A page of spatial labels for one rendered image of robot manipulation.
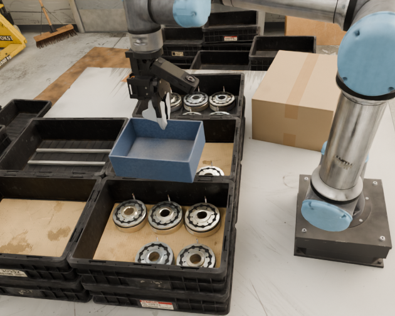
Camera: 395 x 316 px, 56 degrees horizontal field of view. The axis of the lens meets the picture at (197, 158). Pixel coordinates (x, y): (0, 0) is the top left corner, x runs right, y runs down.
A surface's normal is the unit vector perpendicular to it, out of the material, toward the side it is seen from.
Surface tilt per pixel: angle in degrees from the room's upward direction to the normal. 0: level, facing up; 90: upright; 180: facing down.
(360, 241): 3
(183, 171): 92
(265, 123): 90
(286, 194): 0
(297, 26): 73
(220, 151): 0
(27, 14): 90
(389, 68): 84
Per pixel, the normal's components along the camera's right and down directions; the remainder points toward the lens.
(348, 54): -0.47, 0.55
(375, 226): -0.15, -0.73
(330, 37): -0.25, 0.41
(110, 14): -0.23, 0.67
